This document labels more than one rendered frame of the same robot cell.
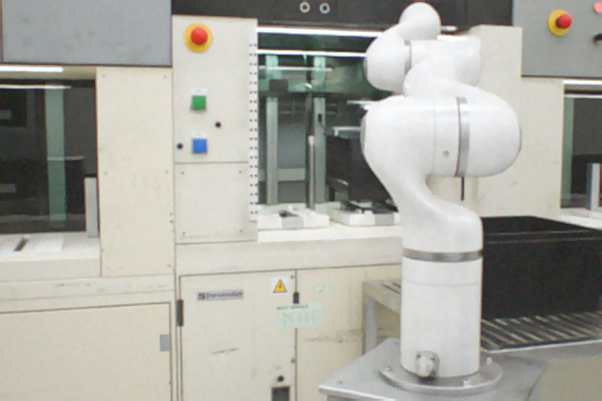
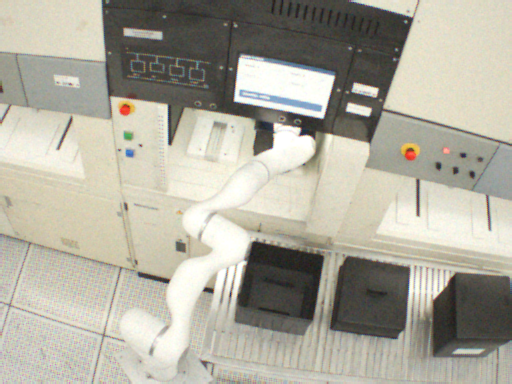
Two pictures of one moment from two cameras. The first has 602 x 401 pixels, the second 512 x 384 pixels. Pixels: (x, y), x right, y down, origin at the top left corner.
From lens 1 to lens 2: 1.86 m
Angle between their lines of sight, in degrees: 52
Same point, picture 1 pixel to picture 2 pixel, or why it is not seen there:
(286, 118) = not seen: hidden behind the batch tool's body
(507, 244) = (249, 311)
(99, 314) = (87, 197)
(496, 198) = (323, 222)
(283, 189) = not seen: hidden behind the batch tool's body
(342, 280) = not seen: hidden behind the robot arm
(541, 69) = (386, 168)
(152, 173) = (105, 158)
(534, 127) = (372, 191)
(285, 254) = (182, 202)
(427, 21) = (231, 205)
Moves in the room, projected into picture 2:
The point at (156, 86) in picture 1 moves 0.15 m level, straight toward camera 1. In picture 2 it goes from (103, 125) to (87, 156)
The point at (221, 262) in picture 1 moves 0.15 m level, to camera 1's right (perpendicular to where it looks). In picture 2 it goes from (145, 196) to (176, 211)
